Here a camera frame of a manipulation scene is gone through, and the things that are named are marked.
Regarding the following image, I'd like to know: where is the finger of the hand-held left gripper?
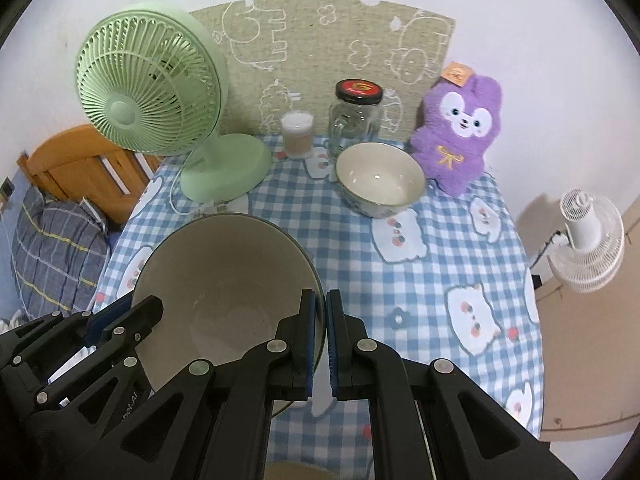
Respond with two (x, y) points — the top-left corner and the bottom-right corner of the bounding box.
(30, 296), (165, 413)
(0, 310), (106, 386)

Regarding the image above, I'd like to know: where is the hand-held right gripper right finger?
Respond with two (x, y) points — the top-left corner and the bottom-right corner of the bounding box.
(326, 289), (578, 480)

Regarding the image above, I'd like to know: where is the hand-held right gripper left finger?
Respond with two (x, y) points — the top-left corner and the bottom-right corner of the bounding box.
(65, 289), (325, 480)

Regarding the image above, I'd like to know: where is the cream bowl with floral outside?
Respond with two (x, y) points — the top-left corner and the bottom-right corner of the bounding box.
(130, 212), (326, 418)
(335, 142), (427, 219)

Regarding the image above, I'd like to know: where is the grey plaid pillow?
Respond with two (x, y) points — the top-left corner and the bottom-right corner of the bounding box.
(11, 187), (112, 321)

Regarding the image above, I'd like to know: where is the blue checked tablecloth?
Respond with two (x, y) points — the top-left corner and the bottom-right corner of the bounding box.
(92, 132), (543, 480)

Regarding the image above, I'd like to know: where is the wooden bed headboard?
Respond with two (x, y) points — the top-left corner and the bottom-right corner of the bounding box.
(16, 125), (163, 226)

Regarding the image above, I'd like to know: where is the clear cotton swab container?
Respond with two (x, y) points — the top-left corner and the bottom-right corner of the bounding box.
(280, 111), (315, 160)

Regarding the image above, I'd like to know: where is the glass jar with dark lid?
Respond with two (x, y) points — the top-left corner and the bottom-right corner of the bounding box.
(326, 79), (385, 157)

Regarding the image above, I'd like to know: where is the purple plush bunny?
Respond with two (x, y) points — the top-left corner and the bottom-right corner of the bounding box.
(409, 62), (503, 197)

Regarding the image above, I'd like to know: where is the green desk fan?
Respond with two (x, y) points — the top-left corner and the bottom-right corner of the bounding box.
(75, 2), (273, 203)

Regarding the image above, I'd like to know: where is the white standing fan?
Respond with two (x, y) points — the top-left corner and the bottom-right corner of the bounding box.
(546, 188), (626, 294)

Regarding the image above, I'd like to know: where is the green cartoon print board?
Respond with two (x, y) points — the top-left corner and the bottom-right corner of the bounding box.
(189, 0), (457, 136)

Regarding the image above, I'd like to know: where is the white desk fan cable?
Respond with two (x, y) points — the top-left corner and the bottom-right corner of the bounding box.
(167, 162), (221, 218)

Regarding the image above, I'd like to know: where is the black fan power cable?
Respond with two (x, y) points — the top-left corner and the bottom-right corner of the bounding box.
(527, 230), (568, 268)

